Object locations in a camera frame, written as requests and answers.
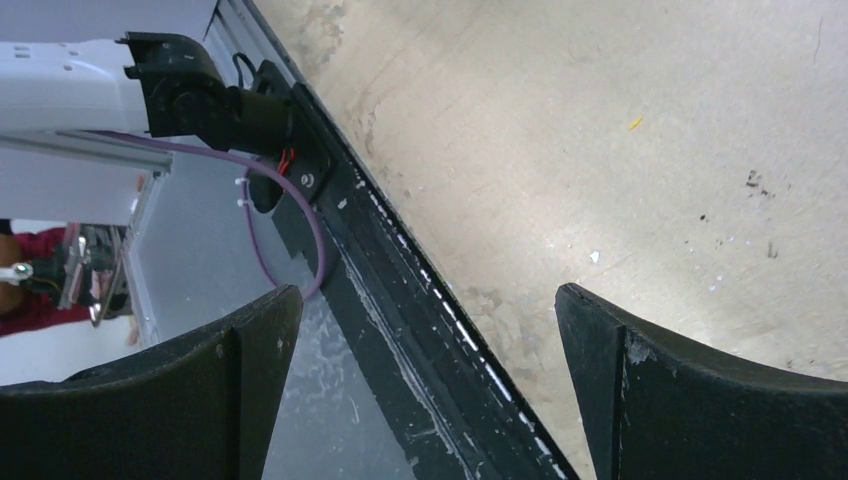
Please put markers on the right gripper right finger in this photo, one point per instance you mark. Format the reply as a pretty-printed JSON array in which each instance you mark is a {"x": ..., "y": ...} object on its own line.
[{"x": 658, "y": 405}]

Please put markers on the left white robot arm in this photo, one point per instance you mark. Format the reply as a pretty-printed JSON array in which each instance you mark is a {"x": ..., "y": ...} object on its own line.
[{"x": 162, "y": 85}]

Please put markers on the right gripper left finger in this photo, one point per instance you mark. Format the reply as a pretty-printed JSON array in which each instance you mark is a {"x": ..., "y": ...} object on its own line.
[{"x": 202, "y": 405}]

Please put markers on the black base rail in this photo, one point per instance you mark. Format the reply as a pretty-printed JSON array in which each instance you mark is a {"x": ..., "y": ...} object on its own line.
[{"x": 450, "y": 405}]

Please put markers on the person in red shirt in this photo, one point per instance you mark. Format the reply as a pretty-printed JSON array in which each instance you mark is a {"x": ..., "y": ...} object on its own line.
[{"x": 33, "y": 304}]

